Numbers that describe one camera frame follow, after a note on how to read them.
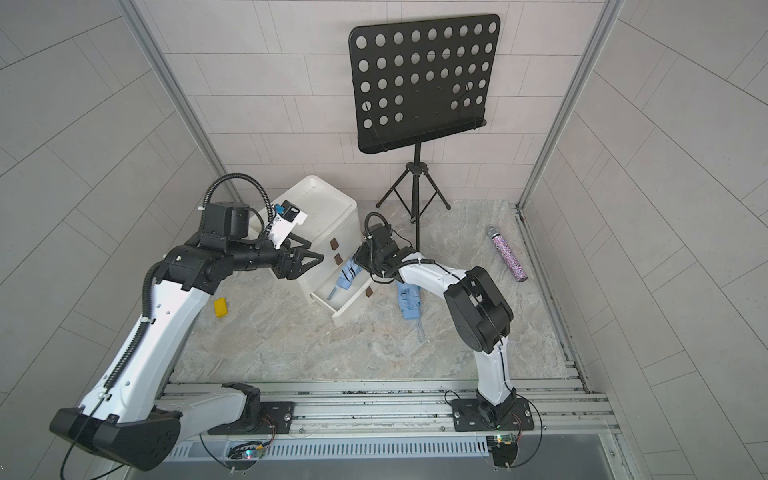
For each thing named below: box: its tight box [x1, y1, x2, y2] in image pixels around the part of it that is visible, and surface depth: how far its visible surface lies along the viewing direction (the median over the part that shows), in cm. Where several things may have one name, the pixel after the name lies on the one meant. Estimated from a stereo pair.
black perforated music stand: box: [348, 14, 501, 252], surface depth 70 cm
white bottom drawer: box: [310, 261, 375, 327], surface depth 88 cm
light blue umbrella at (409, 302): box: [396, 280, 423, 343], surface depth 91 cm
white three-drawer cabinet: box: [254, 175, 375, 325], surface depth 85 cm
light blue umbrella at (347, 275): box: [327, 257, 362, 301], surface depth 86 cm
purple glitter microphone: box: [487, 226, 528, 282], surface depth 103 cm
